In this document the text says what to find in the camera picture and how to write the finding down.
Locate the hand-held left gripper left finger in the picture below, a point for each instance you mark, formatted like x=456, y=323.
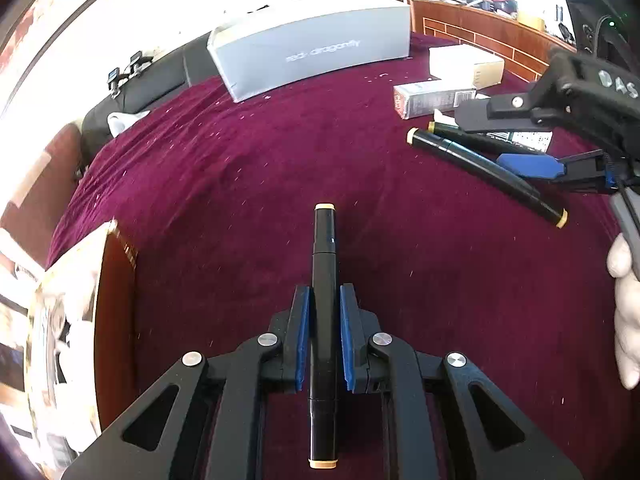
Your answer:
x=301, y=340

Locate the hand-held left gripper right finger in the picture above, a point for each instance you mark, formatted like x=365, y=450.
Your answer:
x=347, y=340

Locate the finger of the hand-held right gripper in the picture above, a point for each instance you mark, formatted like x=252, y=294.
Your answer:
x=530, y=166
x=500, y=112

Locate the black marker beige caps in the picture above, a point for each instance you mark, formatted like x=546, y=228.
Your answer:
x=324, y=260
x=480, y=165

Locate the gold-rimmed round box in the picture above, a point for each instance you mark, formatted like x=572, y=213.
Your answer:
x=117, y=310

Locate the person's right hand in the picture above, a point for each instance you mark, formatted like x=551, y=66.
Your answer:
x=627, y=310

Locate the black marker olive cap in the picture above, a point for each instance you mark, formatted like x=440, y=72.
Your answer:
x=445, y=129

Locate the white and beige box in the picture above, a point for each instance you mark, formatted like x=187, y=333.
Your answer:
x=465, y=62

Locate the red and grey box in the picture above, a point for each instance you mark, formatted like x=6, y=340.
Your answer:
x=425, y=100

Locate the brown wooden ledge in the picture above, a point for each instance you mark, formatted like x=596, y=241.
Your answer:
x=480, y=25

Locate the maroon cloth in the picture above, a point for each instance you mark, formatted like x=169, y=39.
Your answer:
x=250, y=185

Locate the long grey box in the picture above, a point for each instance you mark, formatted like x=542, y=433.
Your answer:
x=310, y=45

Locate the white cloth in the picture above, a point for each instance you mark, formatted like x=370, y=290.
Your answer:
x=125, y=121

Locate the black leather seat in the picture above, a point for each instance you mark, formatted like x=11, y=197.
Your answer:
x=150, y=90

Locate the brown cardboard box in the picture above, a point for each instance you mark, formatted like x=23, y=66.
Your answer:
x=45, y=170

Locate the small black clamp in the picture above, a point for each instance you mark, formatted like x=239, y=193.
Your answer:
x=127, y=72

